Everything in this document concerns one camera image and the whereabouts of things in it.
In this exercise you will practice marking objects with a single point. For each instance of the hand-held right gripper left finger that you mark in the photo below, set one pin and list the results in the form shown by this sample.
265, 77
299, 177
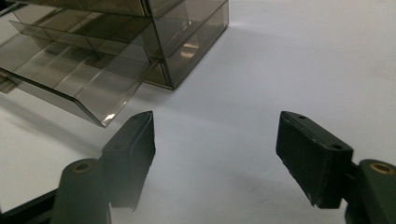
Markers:
130, 155

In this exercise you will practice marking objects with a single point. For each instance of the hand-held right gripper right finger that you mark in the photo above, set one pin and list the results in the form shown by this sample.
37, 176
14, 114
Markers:
314, 155

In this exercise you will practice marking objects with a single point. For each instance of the smoky transparent drawer cabinet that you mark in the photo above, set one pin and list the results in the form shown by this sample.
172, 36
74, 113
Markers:
174, 37

